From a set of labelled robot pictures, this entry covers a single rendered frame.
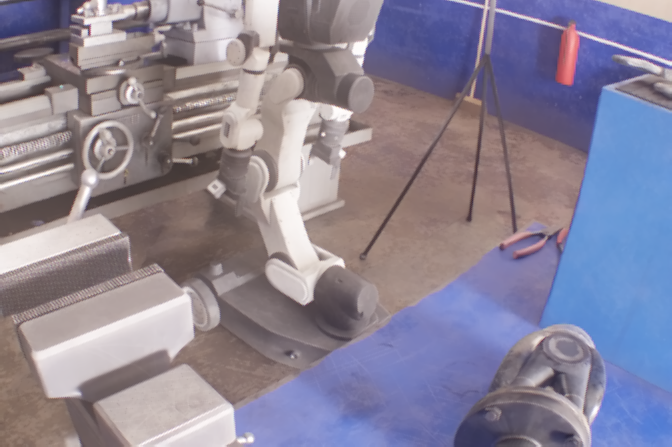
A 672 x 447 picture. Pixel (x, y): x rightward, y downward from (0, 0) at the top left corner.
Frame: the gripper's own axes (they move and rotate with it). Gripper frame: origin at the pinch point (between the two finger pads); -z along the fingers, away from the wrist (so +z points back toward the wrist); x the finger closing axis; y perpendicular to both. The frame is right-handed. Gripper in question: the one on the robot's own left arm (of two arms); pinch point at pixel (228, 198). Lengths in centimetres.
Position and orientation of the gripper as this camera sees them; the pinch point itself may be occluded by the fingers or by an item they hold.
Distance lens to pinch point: 182.8
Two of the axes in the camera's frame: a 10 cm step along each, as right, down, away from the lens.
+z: 2.4, -8.2, -5.3
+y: -6.5, 2.7, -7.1
